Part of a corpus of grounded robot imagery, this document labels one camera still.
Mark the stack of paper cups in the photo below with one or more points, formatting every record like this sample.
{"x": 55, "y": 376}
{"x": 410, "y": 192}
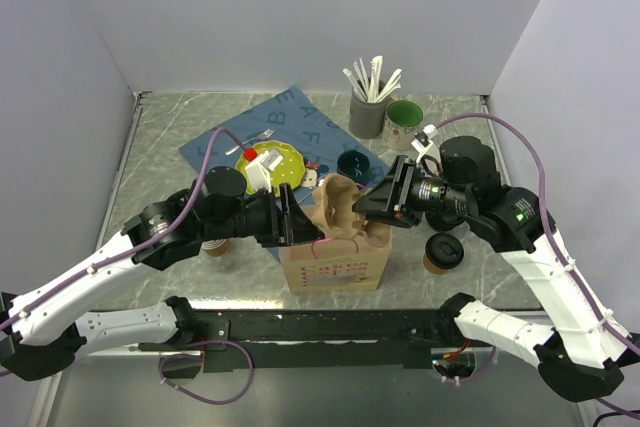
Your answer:
{"x": 216, "y": 248}

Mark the yellow dotted plate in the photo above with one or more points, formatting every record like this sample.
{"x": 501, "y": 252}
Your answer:
{"x": 291, "y": 170}

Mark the kraft paper cakes bag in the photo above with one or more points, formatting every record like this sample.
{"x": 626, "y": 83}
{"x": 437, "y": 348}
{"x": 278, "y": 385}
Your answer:
{"x": 335, "y": 263}

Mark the white wrapped straws bundle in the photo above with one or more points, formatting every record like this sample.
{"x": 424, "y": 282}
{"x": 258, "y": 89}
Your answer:
{"x": 367, "y": 83}

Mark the dark green mug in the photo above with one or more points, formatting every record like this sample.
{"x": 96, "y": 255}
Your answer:
{"x": 354, "y": 165}

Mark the green inside ceramic mug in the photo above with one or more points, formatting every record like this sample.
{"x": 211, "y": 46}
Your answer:
{"x": 402, "y": 121}

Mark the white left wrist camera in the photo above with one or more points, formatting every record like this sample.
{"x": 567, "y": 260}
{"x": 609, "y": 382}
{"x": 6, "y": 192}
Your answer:
{"x": 260, "y": 166}

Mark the grey straw holder cup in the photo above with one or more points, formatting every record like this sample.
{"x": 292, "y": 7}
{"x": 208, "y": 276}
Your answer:
{"x": 366, "y": 120}

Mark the silver fork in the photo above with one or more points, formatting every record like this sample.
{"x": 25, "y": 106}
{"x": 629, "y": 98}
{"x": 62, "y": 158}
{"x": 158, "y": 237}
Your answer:
{"x": 262, "y": 136}

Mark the spare black cup lid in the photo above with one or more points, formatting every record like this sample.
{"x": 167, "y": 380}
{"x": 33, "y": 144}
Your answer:
{"x": 442, "y": 222}

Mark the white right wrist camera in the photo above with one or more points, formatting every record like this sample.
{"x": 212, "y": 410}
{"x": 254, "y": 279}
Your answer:
{"x": 423, "y": 143}

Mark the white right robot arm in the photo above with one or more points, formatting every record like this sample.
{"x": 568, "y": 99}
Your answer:
{"x": 581, "y": 353}

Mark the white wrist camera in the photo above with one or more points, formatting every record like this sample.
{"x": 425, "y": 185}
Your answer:
{"x": 260, "y": 166}
{"x": 423, "y": 143}

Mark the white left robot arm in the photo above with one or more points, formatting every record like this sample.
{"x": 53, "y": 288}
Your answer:
{"x": 47, "y": 329}

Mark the brown pulp cup carrier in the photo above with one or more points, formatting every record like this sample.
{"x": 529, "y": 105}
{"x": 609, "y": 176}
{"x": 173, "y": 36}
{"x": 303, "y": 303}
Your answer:
{"x": 333, "y": 213}

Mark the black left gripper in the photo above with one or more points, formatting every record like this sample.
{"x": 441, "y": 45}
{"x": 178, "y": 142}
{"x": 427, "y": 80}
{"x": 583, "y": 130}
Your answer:
{"x": 291, "y": 226}

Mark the black plastic cup lid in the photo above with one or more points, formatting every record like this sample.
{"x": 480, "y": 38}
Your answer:
{"x": 445, "y": 245}

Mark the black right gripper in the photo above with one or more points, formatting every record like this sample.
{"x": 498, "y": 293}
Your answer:
{"x": 387, "y": 203}

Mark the blue letter print cloth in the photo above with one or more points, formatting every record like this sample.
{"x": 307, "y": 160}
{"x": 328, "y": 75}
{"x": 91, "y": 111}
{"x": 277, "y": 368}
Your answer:
{"x": 296, "y": 121}

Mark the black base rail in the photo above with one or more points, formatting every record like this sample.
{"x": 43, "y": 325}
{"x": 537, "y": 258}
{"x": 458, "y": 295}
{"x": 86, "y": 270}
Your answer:
{"x": 280, "y": 338}

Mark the silver cartoon handle spoon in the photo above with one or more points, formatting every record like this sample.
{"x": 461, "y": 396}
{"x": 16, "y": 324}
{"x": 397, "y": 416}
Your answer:
{"x": 310, "y": 182}

